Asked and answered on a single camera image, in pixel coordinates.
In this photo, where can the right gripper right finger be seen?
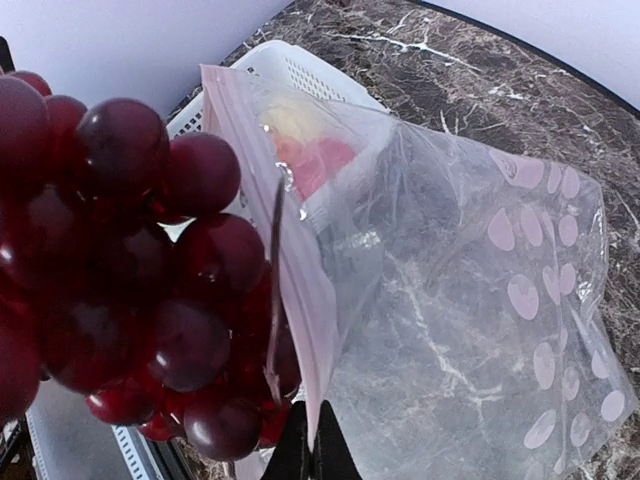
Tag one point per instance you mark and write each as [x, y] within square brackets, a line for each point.
[332, 457]

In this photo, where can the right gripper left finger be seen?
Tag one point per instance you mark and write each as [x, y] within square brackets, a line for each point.
[291, 458]

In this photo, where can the clear zip top bag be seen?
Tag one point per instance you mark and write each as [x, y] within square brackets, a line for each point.
[469, 345]

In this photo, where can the dark red grape bunch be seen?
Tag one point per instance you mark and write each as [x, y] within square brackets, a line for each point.
[125, 279]

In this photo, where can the white plastic perforated basket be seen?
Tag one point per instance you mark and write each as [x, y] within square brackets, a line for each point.
[343, 212]

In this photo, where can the red bell pepper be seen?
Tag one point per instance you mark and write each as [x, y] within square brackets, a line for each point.
[313, 163]

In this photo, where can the yellow bell pepper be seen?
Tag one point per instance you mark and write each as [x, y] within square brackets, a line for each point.
[293, 118]

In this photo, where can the white slotted cable duct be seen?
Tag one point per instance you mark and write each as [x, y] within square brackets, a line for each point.
[134, 454]

